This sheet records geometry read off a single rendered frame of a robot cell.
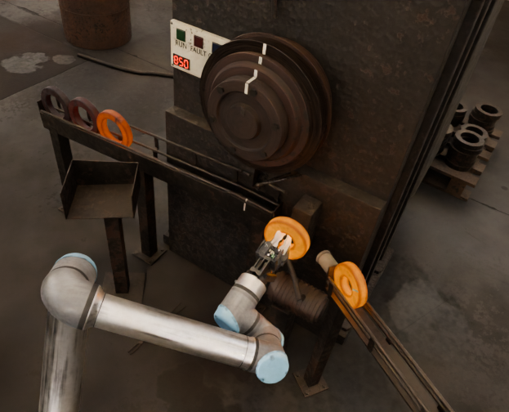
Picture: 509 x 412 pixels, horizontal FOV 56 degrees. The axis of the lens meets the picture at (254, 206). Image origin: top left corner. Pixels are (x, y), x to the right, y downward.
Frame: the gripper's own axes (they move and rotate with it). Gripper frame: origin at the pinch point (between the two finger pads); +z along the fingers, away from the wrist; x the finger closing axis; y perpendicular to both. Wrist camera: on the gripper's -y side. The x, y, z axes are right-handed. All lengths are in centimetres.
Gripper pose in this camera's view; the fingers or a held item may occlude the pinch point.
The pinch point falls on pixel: (287, 234)
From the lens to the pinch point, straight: 155.8
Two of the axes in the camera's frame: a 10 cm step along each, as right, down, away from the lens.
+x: -8.4, -4.3, 3.2
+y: -0.4, -5.3, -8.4
